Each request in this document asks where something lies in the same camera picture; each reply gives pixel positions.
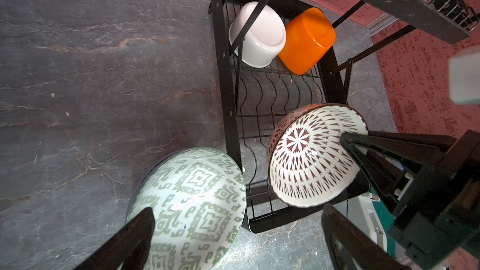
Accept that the orange plastic bowl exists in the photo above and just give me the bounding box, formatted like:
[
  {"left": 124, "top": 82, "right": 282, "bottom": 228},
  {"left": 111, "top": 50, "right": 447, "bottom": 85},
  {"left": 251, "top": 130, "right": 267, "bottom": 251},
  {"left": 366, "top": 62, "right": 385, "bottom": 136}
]
[{"left": 279, "top": 7, "right": 336, "bottom": 75}]

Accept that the white ceramic bowl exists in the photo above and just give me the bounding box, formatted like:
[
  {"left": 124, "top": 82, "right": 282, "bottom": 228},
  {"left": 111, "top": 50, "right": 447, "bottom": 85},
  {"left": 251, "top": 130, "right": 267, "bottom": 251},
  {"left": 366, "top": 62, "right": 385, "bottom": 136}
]
[{"left": 229, "top": 1, "right": 286, "bottom": 68}]

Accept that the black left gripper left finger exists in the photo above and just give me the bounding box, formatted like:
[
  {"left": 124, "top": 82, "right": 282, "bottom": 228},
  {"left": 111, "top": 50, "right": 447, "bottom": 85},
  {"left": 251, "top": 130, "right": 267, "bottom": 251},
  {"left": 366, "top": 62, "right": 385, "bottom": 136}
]
[{"left": 76, "top": 207, "right": 155, "bottom": 270}]

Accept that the black wire dish rack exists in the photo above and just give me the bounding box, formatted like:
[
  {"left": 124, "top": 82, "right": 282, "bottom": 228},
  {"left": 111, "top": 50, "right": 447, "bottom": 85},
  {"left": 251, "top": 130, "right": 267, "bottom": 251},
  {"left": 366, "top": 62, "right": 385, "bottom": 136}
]
[{"left": 207, "top": 0, "right": 480, "bottom": 234}]

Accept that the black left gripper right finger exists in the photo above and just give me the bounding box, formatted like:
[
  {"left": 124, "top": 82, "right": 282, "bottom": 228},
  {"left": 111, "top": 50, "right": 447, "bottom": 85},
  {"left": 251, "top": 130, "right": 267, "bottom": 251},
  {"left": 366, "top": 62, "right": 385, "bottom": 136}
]
[{"left": 321, "top": 204, "right": 410, "bottom": 270}]

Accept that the green sponge pad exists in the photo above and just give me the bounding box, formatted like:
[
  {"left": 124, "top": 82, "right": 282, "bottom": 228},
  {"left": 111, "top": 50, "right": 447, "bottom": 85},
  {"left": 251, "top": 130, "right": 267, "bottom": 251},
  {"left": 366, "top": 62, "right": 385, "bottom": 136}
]
[{"left": 373, "top": 201, "right": 396, "bottom": 259}]

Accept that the red white sunburst bowl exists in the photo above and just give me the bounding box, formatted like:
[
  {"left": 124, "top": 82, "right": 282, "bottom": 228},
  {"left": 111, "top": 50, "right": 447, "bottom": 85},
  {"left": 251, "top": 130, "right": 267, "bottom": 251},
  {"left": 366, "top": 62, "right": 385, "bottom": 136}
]
[{"left": 267, "top": 103, "right": 368, "bottom": 208}]

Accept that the green geometric pattern bowl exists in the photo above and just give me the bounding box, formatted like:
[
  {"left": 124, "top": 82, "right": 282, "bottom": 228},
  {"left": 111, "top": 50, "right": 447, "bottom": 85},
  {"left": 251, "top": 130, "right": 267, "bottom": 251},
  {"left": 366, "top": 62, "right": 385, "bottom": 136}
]
[{"left": 126, "top": 147, "right": 246, "bottom": 270}]

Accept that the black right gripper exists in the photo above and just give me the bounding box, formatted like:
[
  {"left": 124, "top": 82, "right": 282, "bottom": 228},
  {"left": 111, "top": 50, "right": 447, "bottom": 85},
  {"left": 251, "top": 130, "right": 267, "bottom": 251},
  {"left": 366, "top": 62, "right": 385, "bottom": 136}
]
[{"left": 340, "top": 130, "right": 480, "bottom": 270}]

